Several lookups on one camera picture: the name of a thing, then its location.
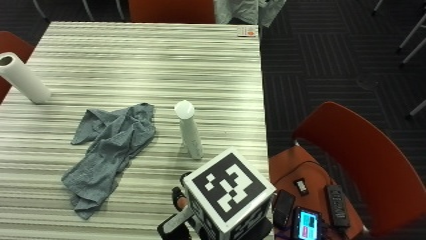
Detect white marker cube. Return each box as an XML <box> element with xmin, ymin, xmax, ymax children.
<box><xmin>182</xmin><ymin>146</ymin><xmax>278</xmax><ymax>240</ymax></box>

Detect white bottle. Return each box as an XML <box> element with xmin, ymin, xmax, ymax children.
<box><xmin>172</xmin><ymin>99</ymin><xmax>204</xmax><ymax>160</ymax></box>

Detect grey cloth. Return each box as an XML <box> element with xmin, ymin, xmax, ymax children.
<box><xmin>59</xmin><ymin>102</ymin><xmax>157</xmax><ymax>221</ymax></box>

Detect black power bank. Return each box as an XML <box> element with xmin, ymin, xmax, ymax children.
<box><xmin>270</xmin><ymin>188</ymin><xmax>298</xmax><ymax>231</ymax></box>

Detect small black device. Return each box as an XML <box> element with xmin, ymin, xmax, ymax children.
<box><xmin>292</xmin><ymin>177</ymin><xmax>310</xmax><ymax>197</ymax></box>

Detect smartphone with lit screen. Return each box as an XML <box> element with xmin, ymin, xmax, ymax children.
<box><xmin>291</xmin><ymin>206</ymin><xmax>324</xmax><ymax>240</ymax></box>

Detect black power strip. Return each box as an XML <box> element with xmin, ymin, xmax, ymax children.
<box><xmin>324</xmin><ymin>183</ymin><xmax>352</xmax><ymax>230</ymax></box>

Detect red chair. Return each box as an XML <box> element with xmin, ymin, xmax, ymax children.
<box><xmin>126</xmin><ymin>0</ymin><xmax>216</xmax><ymax>25</ymax></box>
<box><xmin>0</xmin><ymin>30</ymin><xmax>35</xmax><ymax>104</ymax></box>
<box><xmin>267</xmin><ymin>101</ymin><xmax>426</xmax><ymax>240</ymax></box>

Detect white paper towel roll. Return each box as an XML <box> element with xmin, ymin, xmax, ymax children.
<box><xmin>0</xmin><ymin>51</ymin><xmax>53</xmax><ymax>105</ymax></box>

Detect small white orange card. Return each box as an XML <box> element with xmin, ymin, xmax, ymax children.
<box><xmin>235</xmin><ymin>25</ymin><xmax>259</xmax><ymax>38</ymax></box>

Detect grey garment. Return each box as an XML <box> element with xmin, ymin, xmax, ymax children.
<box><xmin>212</xmin><ymin>0</ymin><xmax>287</xmax><ymax>29</ymax></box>

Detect grey metal chair leg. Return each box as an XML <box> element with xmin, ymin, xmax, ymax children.
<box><xmin>404</xmin><ymin>99</ymin><xmax>426</xmax><ymax>120</ymax></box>

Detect grey metal chair legs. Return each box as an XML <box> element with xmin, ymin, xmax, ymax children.
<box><xmin>370</xmin><ymin>0</ymin><xmax>426</xmax><ymax>66</ymax></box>
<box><xmin>30</xmin><ymin>0</ymin><xmax>126</xmax><ymax>23</ymax></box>

